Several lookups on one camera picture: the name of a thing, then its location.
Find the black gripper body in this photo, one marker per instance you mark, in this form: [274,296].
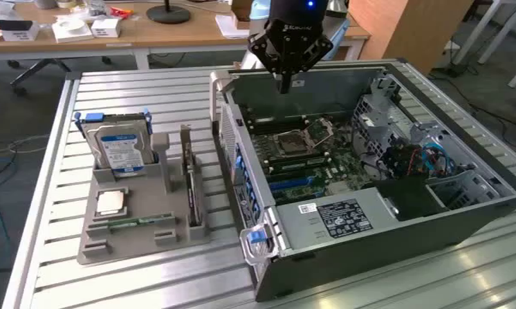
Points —
[296,19]

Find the black Nvidia graphics card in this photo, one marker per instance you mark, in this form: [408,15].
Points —
[192,193]

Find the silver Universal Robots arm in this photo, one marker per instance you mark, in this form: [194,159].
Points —
[254,13]

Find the white paper stack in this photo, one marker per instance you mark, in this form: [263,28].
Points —
[230,27]

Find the brown cardboard box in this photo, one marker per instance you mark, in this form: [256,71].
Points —
[240,9]

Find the wooden desk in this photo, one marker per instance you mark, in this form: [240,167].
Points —
[176,35]

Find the black round lamp base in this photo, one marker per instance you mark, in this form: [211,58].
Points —
[168,15]

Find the metal socket cover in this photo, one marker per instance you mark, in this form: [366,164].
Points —
[319,130]

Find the perforated metal disk bay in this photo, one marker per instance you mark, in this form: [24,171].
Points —
[378,128]

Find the CPU socket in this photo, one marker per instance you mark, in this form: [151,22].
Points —
[290,145]

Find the black box on floor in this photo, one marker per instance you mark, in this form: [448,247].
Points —
[455,70]

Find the red packet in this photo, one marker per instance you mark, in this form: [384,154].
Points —
[120,12]

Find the green motherboard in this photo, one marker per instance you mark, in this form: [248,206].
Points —
[343,161]

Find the small white box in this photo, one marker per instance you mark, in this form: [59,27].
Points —
[106,29]

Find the black labelled RAM stick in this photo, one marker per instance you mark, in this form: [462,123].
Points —
[296,164]

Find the clear plastic parts bag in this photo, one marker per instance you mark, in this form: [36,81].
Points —
[96,8]

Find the blue expansion slot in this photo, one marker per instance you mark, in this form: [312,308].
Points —
[294,184]

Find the silver chipset heatsink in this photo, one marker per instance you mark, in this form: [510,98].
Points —
[338,187]

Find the white box with round part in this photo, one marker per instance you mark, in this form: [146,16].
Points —
[71,33]

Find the blue card retainer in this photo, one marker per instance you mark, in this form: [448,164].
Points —
[252,201]

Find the grey cup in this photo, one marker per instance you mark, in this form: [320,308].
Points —
[46,4]

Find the black chair base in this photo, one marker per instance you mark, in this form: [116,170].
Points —
[34,71]

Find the grey printed parts rack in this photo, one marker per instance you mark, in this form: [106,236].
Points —
[155,199]

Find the slanted metal disk bay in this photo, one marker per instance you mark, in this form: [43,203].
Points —
[468,190]

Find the white box with black lid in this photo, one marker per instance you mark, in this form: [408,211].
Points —
[19,34]

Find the grey power supply unit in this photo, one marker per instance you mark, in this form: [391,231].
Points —
[300,231]

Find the blue case latch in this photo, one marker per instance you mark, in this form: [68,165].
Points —
[258,237]

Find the silver CPU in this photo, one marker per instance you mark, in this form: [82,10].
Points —
[111,202]

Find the green RAM stick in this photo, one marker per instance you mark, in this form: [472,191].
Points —
[142,220]

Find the open black PC case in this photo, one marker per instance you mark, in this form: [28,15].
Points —
[370,257]

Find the white desk frame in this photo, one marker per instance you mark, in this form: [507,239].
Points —
[463,54]

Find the hard disk with blue bracket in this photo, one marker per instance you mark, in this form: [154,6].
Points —
[120,148]

